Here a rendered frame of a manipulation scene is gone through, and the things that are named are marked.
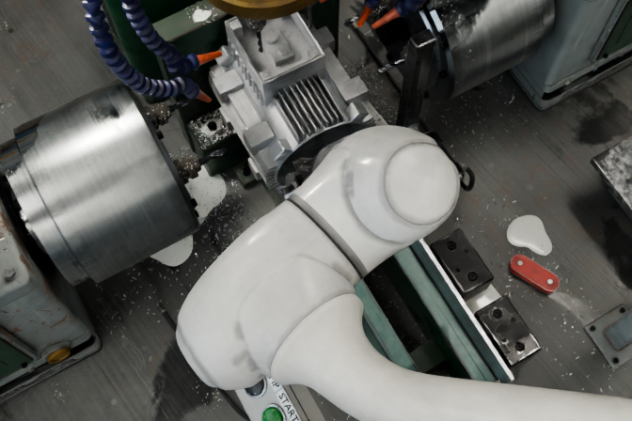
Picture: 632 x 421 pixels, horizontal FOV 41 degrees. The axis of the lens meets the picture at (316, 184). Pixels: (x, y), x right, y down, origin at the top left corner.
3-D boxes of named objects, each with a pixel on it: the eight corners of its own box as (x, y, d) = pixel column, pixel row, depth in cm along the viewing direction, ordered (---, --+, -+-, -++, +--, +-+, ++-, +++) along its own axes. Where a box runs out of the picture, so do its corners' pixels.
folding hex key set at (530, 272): (504, 269, 140) (507, 265, 138) (513, 254, 141) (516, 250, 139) (550, 297, 138) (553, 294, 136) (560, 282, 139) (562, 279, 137)
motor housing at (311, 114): (214, 110, 139) (198, 47, 122) (315, 62, 143) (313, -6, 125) (270, 208, 132) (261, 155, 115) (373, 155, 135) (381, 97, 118)
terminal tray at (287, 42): (227, 49, 126) (222, 22, 119) (290, 21, 128) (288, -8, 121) (263, 111, 122) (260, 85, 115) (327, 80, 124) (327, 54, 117)
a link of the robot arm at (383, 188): (370, 103, 84) (273, 192, 82) (426, 95, 69) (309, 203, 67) (436, 183, 86) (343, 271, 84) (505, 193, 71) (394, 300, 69)
